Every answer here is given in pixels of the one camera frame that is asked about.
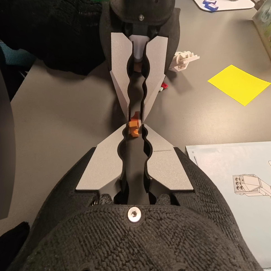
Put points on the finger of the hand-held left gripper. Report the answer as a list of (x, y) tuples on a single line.
[(157, 63), (119, 63)]

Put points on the teal cloth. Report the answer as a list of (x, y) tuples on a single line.
[(14, 53)]

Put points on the orange curved lego piece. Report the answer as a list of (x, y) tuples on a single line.
[(134, 129)]

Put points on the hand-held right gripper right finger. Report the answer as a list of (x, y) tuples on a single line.
[(169, 169)]

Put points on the yellow sticky note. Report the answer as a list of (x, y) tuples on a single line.
[(239, 84)]

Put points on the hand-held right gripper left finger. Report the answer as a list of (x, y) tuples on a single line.
[(101, 167)]

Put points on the dark orange lego piece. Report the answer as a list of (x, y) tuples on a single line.
[(135, 117)]

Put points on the white tray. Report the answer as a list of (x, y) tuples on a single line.
[(232, 4)]

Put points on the person's left forearm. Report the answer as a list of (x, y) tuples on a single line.
[(53, 31)]

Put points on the red lego piece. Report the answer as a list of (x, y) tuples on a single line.
[(164, 85)]

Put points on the lego set box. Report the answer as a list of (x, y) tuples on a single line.
[(264, 27)]

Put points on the blue lego piece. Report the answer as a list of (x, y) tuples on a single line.
[(211, 6), (205, 1)]

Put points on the lego instruction booklet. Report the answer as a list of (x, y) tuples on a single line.
[(232, 222)]

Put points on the white lego build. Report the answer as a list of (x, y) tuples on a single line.
[(182, 61)]

